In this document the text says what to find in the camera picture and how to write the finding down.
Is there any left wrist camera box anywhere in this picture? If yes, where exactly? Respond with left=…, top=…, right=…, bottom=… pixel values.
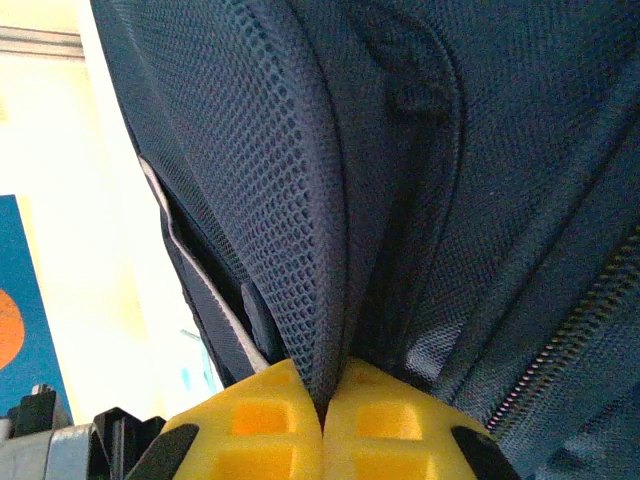
left=0, top=423, right=97, bottom=480

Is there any clear bag of blue pens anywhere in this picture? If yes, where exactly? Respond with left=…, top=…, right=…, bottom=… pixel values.
left=178, top=325, right=219, bottom=397

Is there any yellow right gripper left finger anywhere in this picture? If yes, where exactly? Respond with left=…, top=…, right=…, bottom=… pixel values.
left=127, top=356, right=327, bottom=480

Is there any navy blue student backpack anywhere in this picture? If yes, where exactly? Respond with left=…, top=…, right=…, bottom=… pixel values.
left=89, top=0, right=640, bottom=480

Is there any aluminium left table rail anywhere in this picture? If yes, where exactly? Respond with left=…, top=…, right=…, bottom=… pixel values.
left=0, top=26, right=84, bottom=62

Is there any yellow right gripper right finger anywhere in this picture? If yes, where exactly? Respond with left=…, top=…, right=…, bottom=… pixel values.
left=322, top=357, right=522, bottom=480

